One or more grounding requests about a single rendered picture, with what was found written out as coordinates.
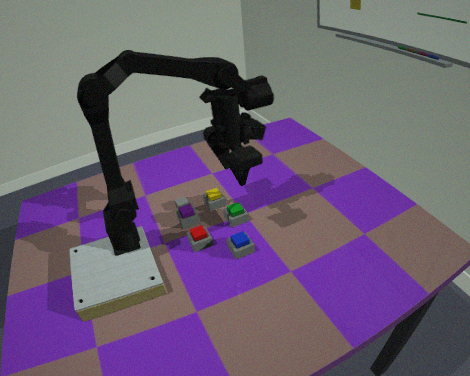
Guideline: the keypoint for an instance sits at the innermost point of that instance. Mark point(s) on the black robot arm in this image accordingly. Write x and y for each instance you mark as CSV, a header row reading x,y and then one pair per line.
x,y
92,94

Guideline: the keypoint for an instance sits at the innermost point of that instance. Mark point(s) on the red button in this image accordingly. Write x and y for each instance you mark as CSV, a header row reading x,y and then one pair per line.
x,y
199,238

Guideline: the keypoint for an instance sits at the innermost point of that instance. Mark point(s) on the purple button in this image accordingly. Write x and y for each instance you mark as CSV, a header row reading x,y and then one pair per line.
x,y
187,216

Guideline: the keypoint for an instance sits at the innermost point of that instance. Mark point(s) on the yellow button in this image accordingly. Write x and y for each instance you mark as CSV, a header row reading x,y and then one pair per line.
x,y
214,199

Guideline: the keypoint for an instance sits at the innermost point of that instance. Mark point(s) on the blue button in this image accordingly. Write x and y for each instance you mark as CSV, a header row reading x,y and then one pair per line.
x,y
240,245

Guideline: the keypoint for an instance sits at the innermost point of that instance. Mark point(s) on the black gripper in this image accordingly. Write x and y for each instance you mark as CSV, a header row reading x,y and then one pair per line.
x,y
225,135

